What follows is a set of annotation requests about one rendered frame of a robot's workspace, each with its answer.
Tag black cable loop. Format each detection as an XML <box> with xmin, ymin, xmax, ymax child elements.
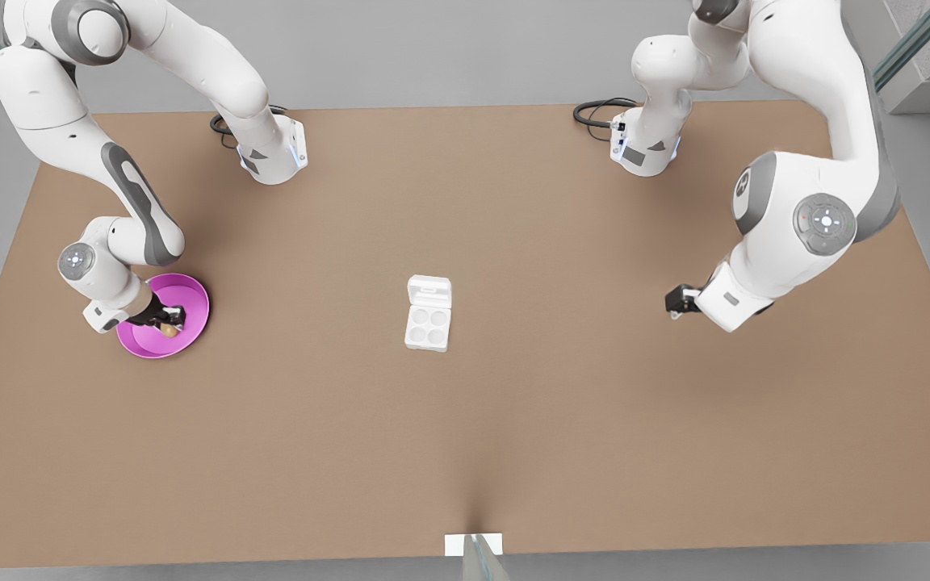
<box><xmin>572</xmin><ymin>98</ymin><xmax>639</xmax><ymax>143</ymax></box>
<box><xmin>209</xmin><ymin>104</ymin><xmax>289</xmax><ymax>150</ymax></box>

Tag white egg box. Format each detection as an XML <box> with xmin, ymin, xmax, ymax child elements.
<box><xmin>404</xmin><ymin>306</ymin><xmax>452</xmax><ymax>353</ymax></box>

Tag white egg box lid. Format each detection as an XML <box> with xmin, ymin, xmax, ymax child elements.
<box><xmin>407</xmin><ymin>275</ymin><xmax>453</xmax><ymax>310</ymax></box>

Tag magenta plastic bowl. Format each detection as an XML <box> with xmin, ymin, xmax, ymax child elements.
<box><xmin>116</xmin><ymin>273</ymin><xmax>211</xmax><ymax>359</ymax></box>

